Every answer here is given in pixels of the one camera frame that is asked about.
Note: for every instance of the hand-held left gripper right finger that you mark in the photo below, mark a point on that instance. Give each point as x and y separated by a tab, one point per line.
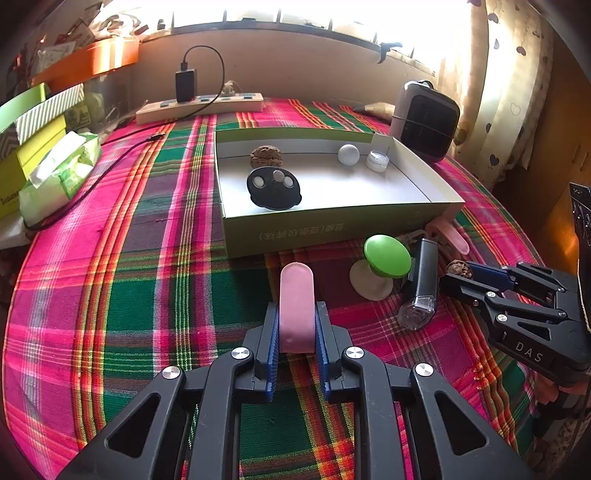
323	360

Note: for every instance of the beige power strip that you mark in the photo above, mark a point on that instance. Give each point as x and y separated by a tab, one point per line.
157	113

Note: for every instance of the black cylindrical device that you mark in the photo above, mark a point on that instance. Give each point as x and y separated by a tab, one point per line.
422	272

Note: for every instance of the white ledge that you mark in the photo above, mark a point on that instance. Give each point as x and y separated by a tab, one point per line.
11	233

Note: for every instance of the black charger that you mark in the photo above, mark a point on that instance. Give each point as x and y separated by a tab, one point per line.
185	85

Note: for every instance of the black oval button-cell case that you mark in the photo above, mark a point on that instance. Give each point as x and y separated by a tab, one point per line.
272	198

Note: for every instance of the pink green plaid tablecloth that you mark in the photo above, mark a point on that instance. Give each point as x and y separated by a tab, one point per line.
115	277

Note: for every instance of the person's right hand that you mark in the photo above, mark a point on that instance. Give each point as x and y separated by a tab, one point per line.
548	391

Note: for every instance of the cream heart-print curtain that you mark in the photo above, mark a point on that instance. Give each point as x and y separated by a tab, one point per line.
508	92

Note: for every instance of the green box lid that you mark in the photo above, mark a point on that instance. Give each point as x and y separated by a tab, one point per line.
18	108

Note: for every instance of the green tissue pack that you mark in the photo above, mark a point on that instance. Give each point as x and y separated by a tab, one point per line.
64	170

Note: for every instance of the green cardboard box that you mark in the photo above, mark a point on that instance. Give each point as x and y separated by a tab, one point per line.
300	233

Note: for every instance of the white striped box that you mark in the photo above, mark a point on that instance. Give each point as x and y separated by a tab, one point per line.
41	115

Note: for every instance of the orange box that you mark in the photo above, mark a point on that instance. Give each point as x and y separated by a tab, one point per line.
101	57

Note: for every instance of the pile of plastic bags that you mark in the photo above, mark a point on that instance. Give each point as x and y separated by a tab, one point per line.
120	23

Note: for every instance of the white plug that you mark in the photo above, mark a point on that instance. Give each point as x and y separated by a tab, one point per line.
230	88

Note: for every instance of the small grey space heater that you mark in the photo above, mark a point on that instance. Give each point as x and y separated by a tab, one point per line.
425	124

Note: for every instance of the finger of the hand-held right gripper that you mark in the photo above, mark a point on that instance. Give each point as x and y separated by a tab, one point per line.
461	286
489	274

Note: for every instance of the brown walnut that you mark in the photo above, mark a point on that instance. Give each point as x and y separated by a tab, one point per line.
457	269
263	158

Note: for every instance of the yellow-green box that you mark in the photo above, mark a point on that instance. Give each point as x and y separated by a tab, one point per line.
27	157

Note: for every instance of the black window latch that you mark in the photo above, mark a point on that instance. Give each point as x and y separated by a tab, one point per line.
383	53

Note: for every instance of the green mushroom-shaped knob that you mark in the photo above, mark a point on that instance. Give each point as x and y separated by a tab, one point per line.
385	256

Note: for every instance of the brown wooden cabinet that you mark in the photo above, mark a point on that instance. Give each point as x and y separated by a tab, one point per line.
554	230

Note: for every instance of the small clear jar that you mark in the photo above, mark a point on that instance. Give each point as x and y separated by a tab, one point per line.
377	161

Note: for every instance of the pink plastic clip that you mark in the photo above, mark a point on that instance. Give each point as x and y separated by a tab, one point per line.
455	240
298	304

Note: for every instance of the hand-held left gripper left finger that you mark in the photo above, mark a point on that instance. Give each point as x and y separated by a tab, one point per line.
272	350

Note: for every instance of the white ball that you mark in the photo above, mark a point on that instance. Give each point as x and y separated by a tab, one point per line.
349	154

